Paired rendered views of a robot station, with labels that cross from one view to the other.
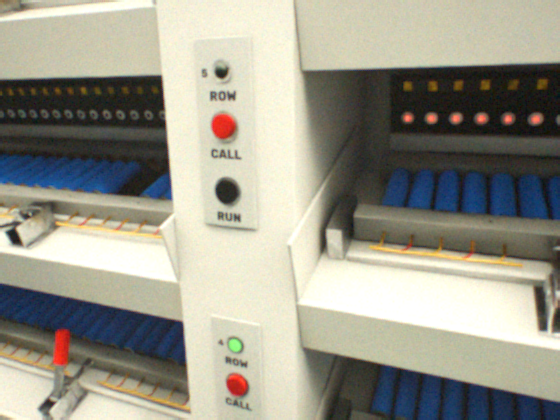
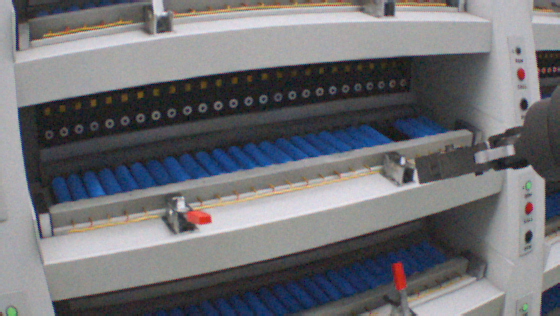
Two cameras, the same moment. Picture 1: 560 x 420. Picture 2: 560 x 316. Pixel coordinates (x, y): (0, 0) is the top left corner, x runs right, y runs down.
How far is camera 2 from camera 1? 0.88 m
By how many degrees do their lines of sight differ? 48
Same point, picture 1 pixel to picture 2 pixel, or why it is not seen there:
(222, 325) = (523, 177)
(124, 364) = (413, 281)
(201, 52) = (511, 42)
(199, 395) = (512, 228)
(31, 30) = (432, 27)
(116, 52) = (470, 40)
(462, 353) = not seen: outside the picture
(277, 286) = not seen: hidden behind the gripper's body
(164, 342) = (409, 266)
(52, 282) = (428, 203)
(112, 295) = (466, 193)
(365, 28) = (544, 36)
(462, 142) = not seen: hidden behind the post
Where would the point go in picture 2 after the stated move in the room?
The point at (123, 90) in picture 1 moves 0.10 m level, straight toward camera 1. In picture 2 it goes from (333, 69) to (405, 64)
